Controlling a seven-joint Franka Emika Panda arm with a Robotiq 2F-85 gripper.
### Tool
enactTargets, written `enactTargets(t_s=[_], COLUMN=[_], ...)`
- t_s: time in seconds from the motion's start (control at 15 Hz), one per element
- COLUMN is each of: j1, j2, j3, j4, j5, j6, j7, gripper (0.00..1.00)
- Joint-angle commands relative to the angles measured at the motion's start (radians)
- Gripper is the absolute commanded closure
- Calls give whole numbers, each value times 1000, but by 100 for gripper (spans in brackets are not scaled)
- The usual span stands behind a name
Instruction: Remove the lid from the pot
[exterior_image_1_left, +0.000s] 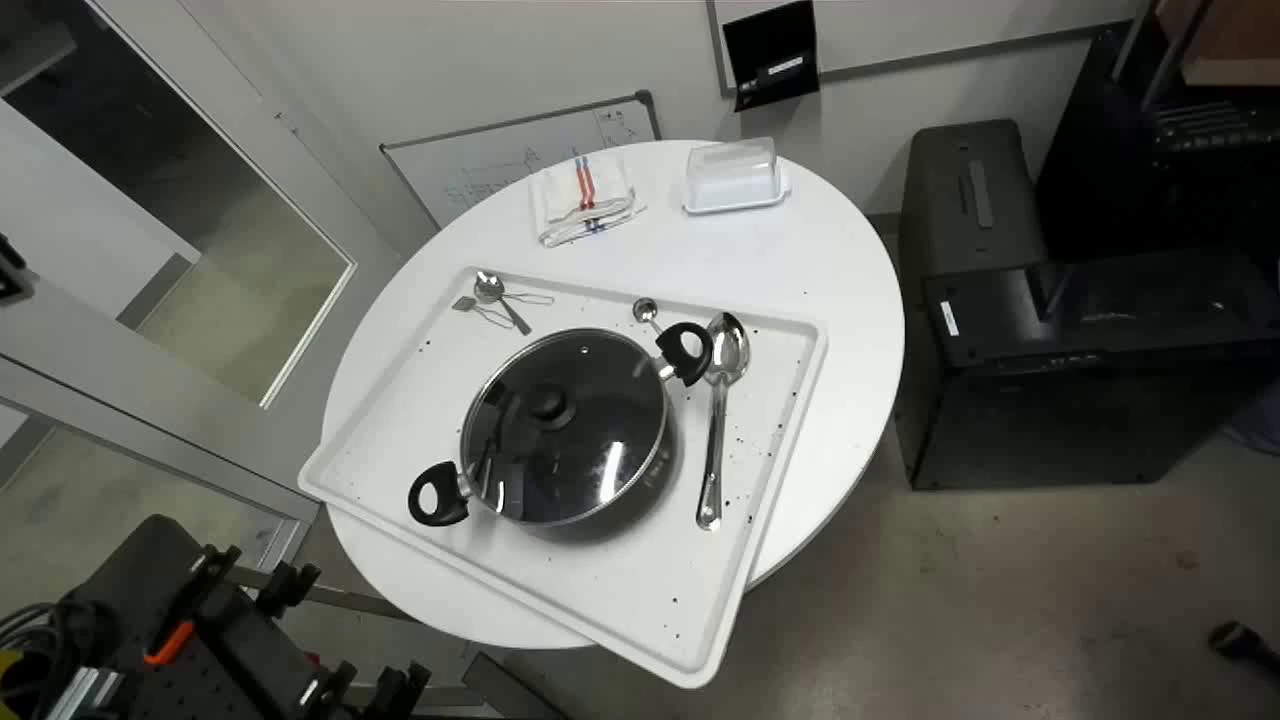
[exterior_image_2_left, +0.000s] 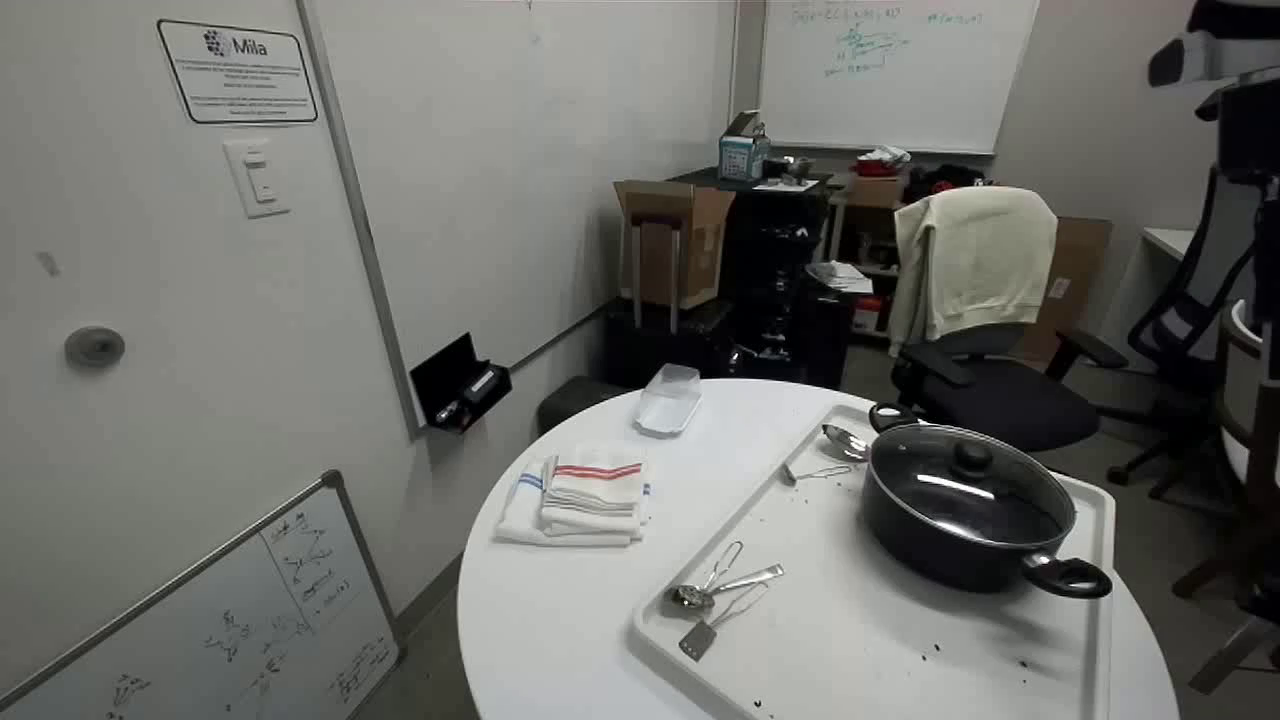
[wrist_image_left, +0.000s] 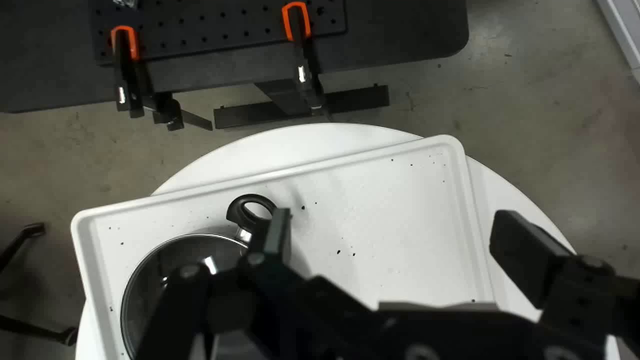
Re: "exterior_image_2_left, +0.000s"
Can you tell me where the white light switch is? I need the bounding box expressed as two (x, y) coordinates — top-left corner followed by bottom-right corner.
(218, 137), (291, 224)

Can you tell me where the small wall whiteboard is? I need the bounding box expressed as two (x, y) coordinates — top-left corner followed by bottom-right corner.
(757, 0), (1045, 159)

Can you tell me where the black marker holder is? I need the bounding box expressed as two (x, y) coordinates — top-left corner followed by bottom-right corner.
(407, 332), (517, 437)

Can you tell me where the white wall sign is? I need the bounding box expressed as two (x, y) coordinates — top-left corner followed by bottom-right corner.
(151, 16), (323, 129)

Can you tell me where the round grey wall stopper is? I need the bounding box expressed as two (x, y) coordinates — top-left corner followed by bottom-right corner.
(61, 323), (132, 371)

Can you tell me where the round white table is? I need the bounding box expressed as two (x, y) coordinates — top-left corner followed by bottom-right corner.
(451, 378), (1183, 720)

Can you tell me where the white plastic tray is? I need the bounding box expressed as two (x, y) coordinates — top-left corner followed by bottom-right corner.
(626, 396), (1121, 720)

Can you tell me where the folded white striped towel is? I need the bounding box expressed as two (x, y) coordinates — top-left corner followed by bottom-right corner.
(492, 452), (655, 553)

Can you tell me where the blue tissue box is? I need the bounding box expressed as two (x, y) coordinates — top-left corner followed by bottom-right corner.
(717, 108), (776, 188)

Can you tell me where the open cardboard box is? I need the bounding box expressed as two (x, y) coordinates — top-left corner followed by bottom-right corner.
(612, 175), (739, 318)

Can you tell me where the flat cardboard sheet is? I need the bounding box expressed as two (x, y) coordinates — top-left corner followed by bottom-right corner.
(1021, 211), (1121, 378)

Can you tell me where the metal wire utensil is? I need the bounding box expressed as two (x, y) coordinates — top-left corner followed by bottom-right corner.
(663, 535), (788, 615)

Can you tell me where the black cooking pot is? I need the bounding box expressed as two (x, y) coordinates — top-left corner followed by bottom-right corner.
(861, 399), (1115, 604)

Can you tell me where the large wall whiteboard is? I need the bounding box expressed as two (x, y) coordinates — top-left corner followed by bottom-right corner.
(291, 0), (743, 442)

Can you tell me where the whiteboard with drawings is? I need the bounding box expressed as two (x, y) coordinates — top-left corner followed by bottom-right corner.
(0, 469), (405, 720)

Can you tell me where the clear plastic container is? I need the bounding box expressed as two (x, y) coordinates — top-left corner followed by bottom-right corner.
(630, 360), (704, 442)

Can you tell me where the black drawer cabinet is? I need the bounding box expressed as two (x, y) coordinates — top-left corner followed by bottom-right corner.
(723, 175), (839, 389)

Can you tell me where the small grey spatula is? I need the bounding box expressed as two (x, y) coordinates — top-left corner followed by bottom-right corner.
(676, 583), (776, 665)

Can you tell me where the glass pot lid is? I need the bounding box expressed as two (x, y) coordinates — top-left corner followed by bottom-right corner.
(869, 419), (1080, 553)

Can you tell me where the black mesh office chair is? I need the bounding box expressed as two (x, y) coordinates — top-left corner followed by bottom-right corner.
(1105, 164), (1280, 506)

